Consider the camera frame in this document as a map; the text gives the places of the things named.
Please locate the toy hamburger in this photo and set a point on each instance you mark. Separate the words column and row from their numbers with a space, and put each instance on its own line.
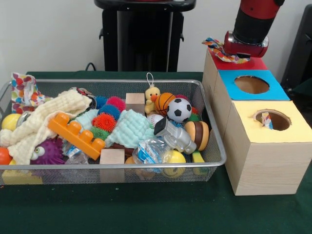
column 198, row 134

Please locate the colourful dotted cloth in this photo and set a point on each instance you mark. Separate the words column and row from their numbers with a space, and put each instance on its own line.
column 22, row 87
column 219, row 52
column 267, row 120

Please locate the yellow rubber duck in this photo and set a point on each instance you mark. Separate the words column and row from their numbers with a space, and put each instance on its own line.
column 152, row 97

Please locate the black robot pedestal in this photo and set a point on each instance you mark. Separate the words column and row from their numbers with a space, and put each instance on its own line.
column 146, row 36

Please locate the silver plastic toy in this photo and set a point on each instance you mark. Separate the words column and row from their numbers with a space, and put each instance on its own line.
column 175, row 137

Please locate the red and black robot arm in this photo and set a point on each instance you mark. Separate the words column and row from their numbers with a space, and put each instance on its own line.
column 253, row 24

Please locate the mint green waffle cloth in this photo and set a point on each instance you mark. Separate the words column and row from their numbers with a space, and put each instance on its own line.
column 131, row 131

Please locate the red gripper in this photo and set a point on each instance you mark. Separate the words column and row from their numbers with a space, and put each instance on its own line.
column 243, row 49

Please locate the wooden box with three holes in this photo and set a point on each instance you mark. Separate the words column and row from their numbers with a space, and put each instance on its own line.
column 268, row 165

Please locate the small black white soccer ball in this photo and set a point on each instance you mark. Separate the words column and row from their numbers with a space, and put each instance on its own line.
column 179, row 110

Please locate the small wooden cube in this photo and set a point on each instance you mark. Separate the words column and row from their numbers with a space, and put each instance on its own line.
column 135, row 102

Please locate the small orange basketball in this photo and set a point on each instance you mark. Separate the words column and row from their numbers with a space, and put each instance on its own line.
column 162, row 103

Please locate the dark green table cloth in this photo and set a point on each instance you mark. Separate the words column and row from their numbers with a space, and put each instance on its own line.
column 146, row 209
column 304, row 90

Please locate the cream waffle cloth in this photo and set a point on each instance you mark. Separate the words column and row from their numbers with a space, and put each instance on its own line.
column 31, row 126

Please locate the orange plastic building block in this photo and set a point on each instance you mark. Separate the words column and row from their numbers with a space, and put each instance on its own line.
column 78, row 136

